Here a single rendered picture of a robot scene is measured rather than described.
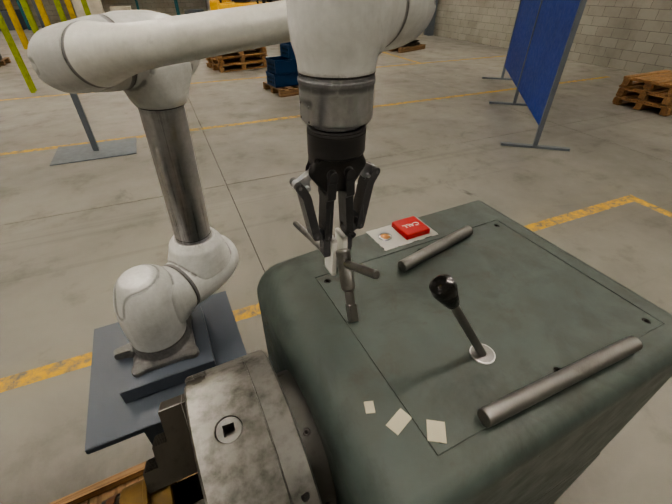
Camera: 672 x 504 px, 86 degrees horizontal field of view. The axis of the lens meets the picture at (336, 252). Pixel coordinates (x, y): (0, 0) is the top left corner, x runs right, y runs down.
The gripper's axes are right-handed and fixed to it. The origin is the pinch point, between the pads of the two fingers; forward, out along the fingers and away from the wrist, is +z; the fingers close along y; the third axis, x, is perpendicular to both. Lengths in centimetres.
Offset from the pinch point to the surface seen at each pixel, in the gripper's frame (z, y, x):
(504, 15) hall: 49, -1019, -902
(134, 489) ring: 22.5, 36.5, 10.2
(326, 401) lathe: 10.7, 9.7, 16.6
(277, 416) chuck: 10.9, 16.2, 15.5
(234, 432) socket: 13.5, 21.8, 13.6
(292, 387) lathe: 15.6, 12.2, 9.6
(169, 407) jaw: 14.2, 29.2, 5.6
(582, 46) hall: 98, -1006, -618
